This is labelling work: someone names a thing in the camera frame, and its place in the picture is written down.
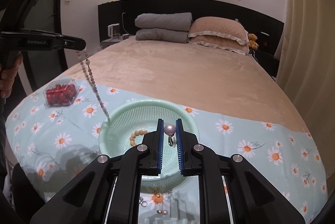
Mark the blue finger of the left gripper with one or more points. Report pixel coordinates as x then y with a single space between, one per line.
73 43

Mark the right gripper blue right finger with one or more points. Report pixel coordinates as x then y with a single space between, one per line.
178 135

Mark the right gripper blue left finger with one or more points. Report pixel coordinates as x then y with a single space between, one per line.
160 148

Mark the pearl drop earring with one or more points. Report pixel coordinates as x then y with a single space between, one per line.
170 131

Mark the person's left hand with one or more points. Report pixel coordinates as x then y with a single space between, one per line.
8 77

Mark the white bedside table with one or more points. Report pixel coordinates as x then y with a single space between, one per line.
111 41

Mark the dark framed glass door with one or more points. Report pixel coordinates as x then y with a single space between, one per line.
42 67

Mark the mint green plastic basket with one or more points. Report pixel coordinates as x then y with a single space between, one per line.
139 115

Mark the white bedside appliance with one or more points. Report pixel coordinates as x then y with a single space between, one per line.
114 30

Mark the black headboard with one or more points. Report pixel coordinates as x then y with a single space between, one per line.
268 29

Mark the clear box of cherry tomatoes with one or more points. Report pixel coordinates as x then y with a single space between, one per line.
60 93

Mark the beige bed blanket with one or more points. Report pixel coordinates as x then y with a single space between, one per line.
196 76

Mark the lower grey folded quilt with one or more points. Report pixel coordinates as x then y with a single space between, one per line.
158 34

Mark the grey folded quilt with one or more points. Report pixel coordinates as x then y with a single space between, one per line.
158 34
176 21

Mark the pearl stud pair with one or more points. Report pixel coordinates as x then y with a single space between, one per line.
163 212

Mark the lower beige frilled pillow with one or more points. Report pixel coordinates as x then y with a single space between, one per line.
220 43

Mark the beige frilled pillow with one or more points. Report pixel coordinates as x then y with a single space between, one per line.
220 43
219 27

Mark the upper grey folded quilt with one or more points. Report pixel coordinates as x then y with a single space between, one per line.
176 21

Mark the upper beige frilled pillow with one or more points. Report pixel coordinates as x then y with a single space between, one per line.
219 27

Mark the daisy print blue cloth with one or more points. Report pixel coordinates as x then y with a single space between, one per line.
53 145

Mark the brown teddy bear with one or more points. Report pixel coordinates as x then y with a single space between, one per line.
252 41

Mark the cream curtain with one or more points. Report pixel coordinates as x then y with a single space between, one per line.
306 69

